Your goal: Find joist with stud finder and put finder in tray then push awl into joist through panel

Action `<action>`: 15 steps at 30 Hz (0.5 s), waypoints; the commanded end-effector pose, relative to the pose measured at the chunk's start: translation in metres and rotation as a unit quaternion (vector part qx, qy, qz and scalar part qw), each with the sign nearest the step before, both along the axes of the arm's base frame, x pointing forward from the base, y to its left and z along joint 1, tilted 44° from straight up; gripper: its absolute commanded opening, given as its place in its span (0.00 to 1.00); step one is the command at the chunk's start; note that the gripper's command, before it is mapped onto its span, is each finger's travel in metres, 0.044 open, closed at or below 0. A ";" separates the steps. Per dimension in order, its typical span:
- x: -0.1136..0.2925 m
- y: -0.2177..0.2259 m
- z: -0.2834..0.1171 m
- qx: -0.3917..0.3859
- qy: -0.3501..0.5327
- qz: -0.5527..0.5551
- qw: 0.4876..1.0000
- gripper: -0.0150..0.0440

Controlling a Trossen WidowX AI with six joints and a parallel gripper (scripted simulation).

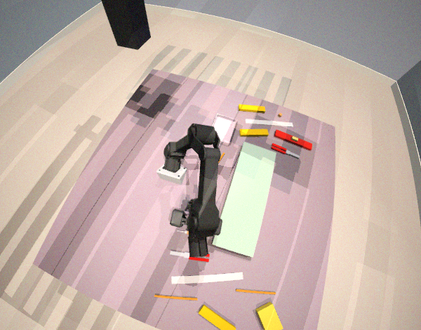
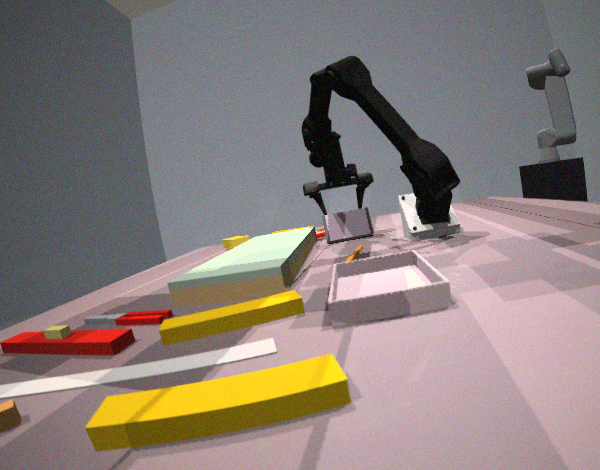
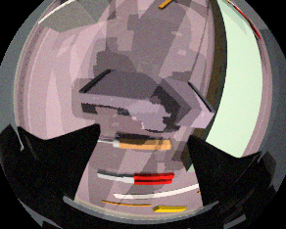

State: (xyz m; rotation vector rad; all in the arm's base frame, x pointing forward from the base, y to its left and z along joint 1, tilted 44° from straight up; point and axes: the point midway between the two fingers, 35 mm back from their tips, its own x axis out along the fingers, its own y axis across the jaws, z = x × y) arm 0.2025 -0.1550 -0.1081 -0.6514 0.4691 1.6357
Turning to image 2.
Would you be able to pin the small orange-brown cube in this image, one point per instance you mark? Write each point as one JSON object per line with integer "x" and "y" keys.
{"x": 9, "y": 416}

